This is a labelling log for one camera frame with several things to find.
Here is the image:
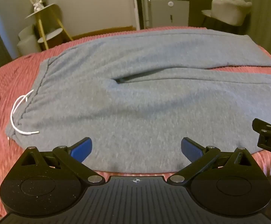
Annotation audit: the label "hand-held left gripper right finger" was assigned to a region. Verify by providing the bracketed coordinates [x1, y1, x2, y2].
[167, 137, 254, 185]

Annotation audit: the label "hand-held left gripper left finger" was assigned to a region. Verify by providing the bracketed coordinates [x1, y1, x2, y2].
[21, 137, 106, 186]

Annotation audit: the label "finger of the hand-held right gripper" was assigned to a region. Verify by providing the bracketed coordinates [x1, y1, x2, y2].
[252, 118, 271, 136]

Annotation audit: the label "grey drawstring pants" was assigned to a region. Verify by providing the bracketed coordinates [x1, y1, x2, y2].
[5, 29, 271, 174]

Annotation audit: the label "pink ribbed blanket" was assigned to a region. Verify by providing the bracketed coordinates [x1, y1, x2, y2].
[0, 26, 271, 224]

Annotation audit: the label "grey green curtain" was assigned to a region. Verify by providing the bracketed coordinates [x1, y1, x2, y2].
[244, 0, 271, 60]

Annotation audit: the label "white cylindrical stool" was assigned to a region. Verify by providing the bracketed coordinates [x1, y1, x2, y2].
[17, 25, 43, 55]

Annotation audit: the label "white upholstered chair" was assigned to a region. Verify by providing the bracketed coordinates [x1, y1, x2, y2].
[201, 0, 253, 27]

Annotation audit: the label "white small cabinet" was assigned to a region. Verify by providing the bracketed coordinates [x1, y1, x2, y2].
[147, 0, 190, 30]

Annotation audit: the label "round tiered side table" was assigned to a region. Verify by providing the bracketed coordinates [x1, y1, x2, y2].
[25, 3, 73, 50]

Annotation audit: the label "white door frame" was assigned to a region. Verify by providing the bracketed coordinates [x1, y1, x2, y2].
[130, 0, 144, 30]

